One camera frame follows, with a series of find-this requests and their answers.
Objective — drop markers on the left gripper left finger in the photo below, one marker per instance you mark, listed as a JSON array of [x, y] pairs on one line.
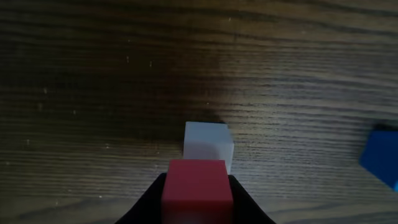
[[147, 205]]

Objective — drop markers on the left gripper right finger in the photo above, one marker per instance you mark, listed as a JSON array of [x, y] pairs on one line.
[[245, 208]]

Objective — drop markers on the red cube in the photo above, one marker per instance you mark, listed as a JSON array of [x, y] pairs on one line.
[[197, 193]]

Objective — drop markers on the white cube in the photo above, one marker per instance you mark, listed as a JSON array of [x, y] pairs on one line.
[[206, 140]]

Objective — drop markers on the blue cube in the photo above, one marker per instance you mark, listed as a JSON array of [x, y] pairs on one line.
[[382, 155]]

